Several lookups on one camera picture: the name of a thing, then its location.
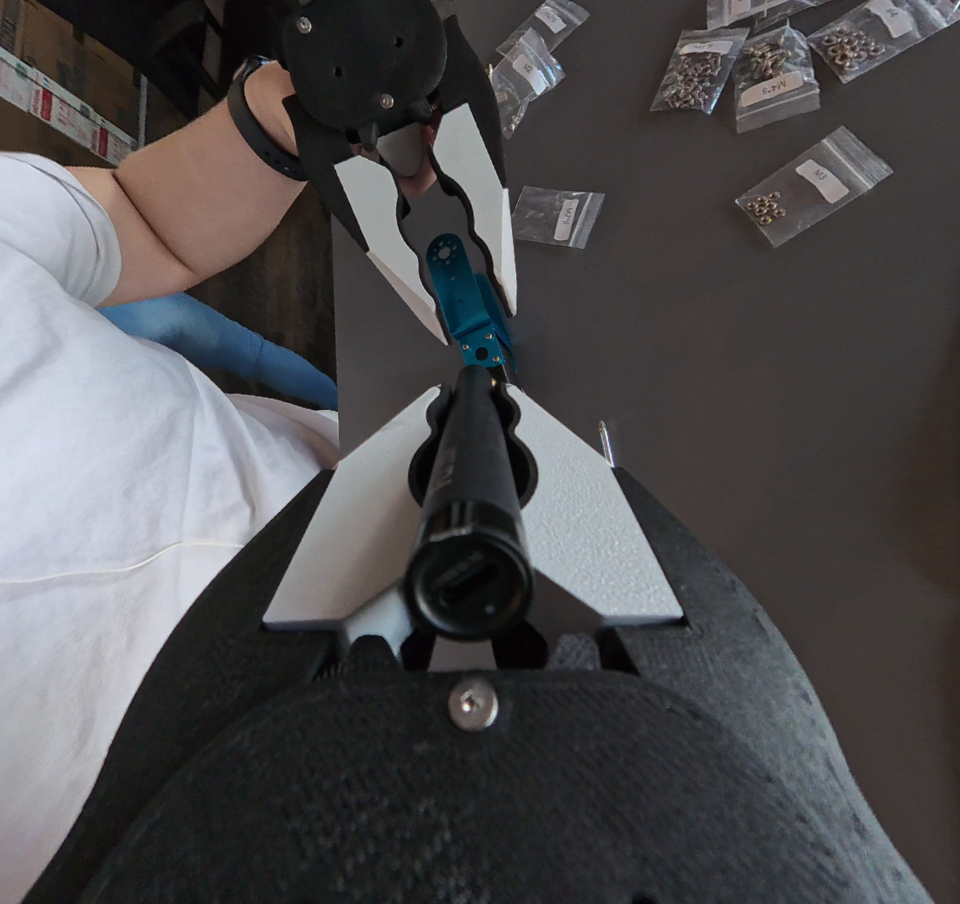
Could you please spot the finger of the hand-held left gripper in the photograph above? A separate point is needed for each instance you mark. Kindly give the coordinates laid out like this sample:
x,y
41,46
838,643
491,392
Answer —
x,y
375,221
472,161

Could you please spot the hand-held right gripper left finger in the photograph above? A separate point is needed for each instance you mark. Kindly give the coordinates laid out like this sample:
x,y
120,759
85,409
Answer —
x,y
352,544

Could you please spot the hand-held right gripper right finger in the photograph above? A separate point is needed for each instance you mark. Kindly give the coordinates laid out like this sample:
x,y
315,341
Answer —
x,y
600,544

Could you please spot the blue bracket with black servo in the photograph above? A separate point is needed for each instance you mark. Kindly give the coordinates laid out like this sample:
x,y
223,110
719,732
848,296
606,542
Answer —
x,y
450,281

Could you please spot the black electric screwdriver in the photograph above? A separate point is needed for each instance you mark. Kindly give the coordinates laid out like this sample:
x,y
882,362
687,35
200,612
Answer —
x,y
469,499

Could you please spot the person's left forearm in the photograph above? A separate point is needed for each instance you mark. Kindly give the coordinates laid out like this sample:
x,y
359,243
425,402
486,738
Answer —
x,y
172,199

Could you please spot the dark grey desk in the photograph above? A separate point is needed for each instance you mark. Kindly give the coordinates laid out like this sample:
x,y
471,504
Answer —
x,y
675,364

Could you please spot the flat clear zip bag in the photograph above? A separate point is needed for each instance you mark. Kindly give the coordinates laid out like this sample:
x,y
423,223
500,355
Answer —
x,y
547,214

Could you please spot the small zip bag of screws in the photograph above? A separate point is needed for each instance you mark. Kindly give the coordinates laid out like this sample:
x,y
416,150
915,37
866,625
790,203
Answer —
x,y
525,79

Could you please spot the black wristband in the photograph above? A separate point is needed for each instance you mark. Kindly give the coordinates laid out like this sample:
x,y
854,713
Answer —
x,y
255,131

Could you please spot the blue jeans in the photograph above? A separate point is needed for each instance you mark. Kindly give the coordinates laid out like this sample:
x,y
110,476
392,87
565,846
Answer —
x,y
225,341

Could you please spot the zip bag of silver screws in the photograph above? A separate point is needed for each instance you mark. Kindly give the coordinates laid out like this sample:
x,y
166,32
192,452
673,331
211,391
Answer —
x,y
694,75
772,64

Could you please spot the stack of cardboard boxes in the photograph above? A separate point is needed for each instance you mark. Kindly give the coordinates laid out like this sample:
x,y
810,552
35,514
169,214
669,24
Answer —
x,y
45,79

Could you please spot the zip bag of small nuts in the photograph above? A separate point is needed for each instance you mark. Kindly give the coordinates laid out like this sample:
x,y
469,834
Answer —
x,y
795,199

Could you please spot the zip bag of large nuts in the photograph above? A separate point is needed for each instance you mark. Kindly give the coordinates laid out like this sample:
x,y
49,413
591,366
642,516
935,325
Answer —
x,y
870,34

